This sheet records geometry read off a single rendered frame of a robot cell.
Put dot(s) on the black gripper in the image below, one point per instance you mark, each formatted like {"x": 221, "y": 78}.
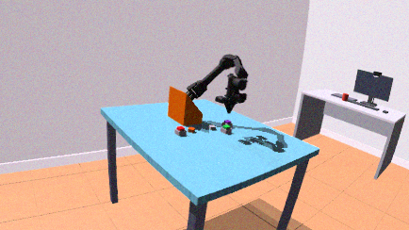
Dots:
{"x": 227, "y": 101}

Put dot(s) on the green button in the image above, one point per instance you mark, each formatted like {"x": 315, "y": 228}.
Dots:
{"x": 226, "y": 129}

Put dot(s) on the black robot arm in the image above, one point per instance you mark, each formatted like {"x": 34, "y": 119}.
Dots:
{"x": 238, "y": 82}

